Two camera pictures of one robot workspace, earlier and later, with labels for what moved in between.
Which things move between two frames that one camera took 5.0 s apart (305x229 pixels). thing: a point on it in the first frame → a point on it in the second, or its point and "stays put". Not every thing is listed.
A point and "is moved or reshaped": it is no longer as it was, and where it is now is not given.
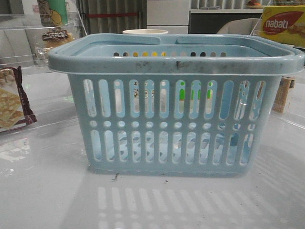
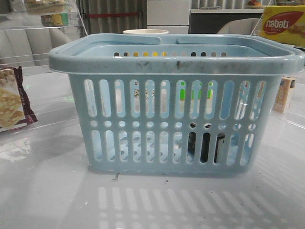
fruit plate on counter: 253,5 stays put
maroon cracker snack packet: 15,109 stays put
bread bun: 56,37 → 46,7
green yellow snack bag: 53,13 stays put
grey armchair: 248,26 stays put
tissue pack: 195,97 is moved or reshaped
